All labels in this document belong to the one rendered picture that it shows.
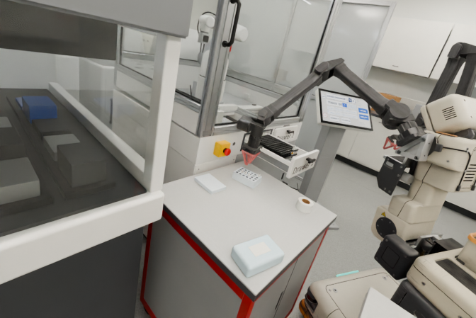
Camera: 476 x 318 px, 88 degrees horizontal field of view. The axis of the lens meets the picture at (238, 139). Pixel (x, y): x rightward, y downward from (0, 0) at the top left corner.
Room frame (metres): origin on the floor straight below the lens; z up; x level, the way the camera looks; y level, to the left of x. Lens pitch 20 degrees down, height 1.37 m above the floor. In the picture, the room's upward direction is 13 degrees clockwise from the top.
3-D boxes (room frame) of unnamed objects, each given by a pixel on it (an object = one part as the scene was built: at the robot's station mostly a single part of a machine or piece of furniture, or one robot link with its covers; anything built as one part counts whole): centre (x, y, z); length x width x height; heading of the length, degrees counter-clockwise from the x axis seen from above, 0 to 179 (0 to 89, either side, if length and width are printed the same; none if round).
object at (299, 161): (1.22, -0.37, 0.87); 0.29 x 0.02 x 0.11; 142
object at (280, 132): (1.67, -0.32, 0.87); 0.29 x 0.02 x 0.11; 142
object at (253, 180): (1.09, -0.09, 0.78); 0.12 x 0.08 x 0.04; 64
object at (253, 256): (0.61, -0.15, 0.78); 0.15 x 0.10 x 0.04; 129
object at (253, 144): (1.09, -0.08, 0.97); 0.10 x 0.07 x 0.07; 153
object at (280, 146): (1.35, -0.22, 0.87); 0.22 x 0.18 x 0.06; 52
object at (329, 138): (2.11, -0.82, 0.51); 0.50 x 0.45 x 1.02; 17
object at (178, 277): (0.91, -0.11, 0.38); 0.62 x 0.58 x 0.76; 142
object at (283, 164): (1.35, -0.21, 0.86); 0.40 x 0.26 x 0.06; 52
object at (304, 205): (0.96, -0.36, 0.78); 0.07 x 0.07 x 0.04
